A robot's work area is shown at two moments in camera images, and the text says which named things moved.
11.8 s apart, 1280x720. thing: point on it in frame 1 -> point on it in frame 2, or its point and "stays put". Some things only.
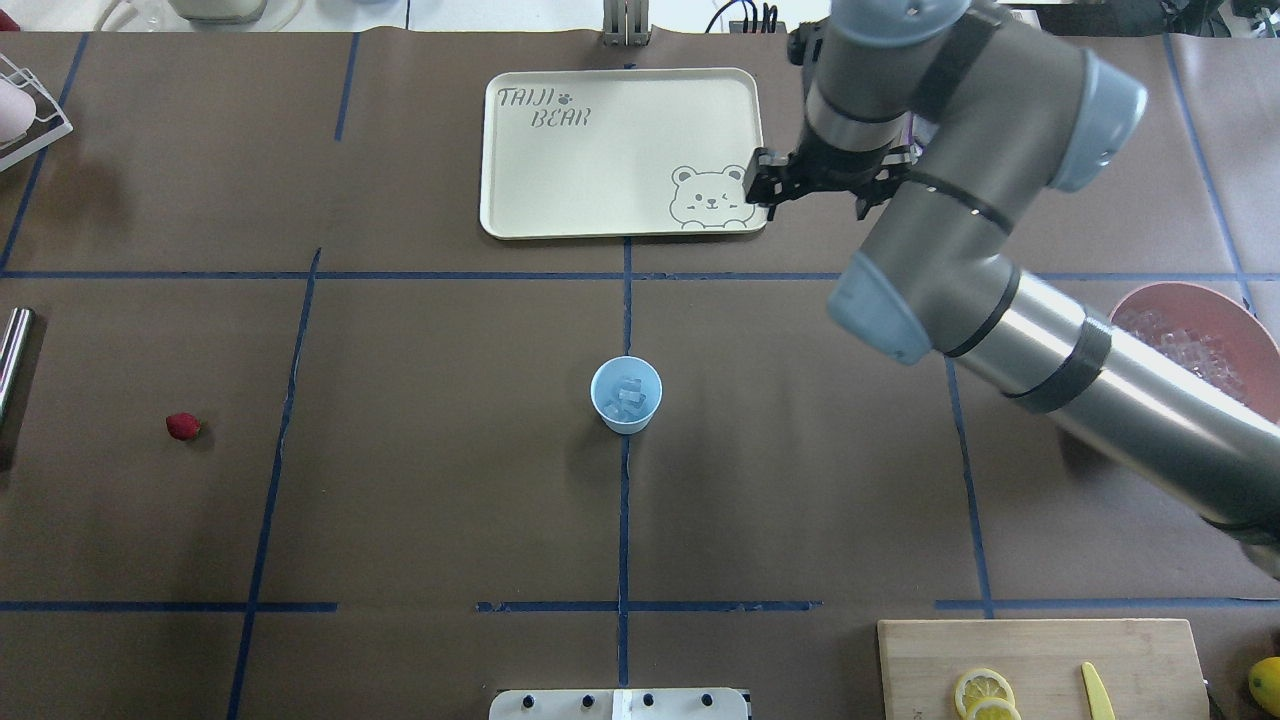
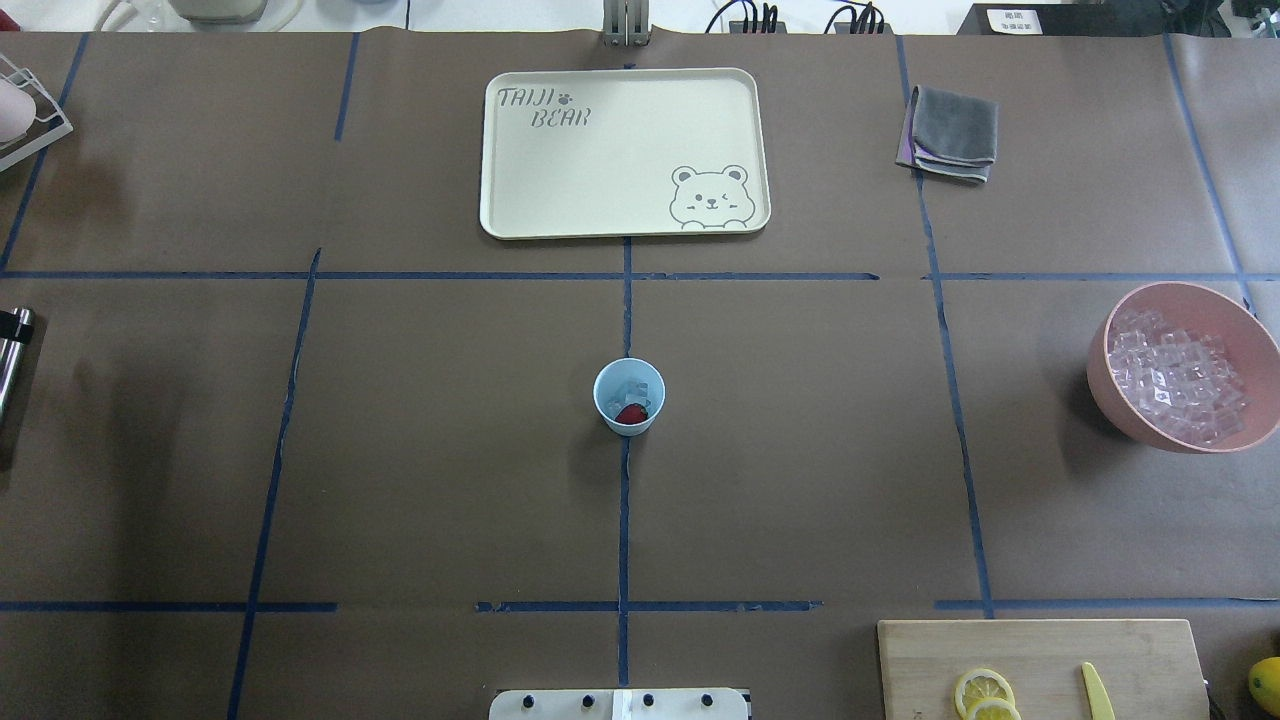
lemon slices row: (986, 694) stays put
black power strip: (737, 27) stays put
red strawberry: (184, 426) -> (632, 413)
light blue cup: (626, 392) stays put
